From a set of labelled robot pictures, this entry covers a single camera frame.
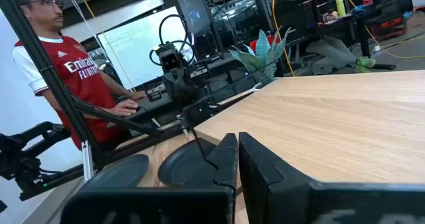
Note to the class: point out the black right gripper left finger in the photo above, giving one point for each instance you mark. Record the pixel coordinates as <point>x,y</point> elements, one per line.
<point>149,207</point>

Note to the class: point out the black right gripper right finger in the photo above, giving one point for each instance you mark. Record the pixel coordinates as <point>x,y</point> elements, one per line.
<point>315,207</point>

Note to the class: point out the black box with white label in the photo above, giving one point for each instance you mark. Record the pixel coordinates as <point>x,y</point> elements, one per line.
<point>155,91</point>

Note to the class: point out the large white board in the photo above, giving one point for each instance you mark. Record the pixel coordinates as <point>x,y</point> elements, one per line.
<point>133,48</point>

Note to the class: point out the black computer monitor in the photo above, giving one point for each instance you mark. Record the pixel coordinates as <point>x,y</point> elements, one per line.
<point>192,8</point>

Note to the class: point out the snake plant in white pot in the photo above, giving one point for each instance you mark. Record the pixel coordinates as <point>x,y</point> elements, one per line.
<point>264,51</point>

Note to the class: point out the person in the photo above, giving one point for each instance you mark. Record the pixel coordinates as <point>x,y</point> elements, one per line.
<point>83,74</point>

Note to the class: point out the black work desk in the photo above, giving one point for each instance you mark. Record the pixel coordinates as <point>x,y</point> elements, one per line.
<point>338,23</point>

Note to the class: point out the yellow-green bottle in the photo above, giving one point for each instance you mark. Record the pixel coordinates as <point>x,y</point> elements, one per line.
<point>340,7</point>

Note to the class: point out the red tool box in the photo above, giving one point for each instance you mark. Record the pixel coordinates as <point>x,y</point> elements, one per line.
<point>388,26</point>

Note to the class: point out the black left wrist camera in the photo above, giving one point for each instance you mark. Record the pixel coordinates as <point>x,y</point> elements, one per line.
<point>169,60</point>

